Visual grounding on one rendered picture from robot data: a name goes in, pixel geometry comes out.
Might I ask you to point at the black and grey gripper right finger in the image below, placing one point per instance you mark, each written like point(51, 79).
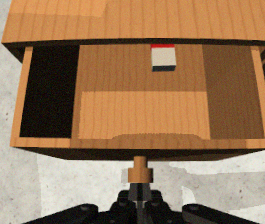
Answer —
point(153, 210)

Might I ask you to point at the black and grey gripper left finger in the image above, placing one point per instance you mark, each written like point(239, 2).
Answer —
point(126, 210)

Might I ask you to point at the brown wooden chest of drawers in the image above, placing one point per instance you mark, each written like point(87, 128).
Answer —
point(37, 23)

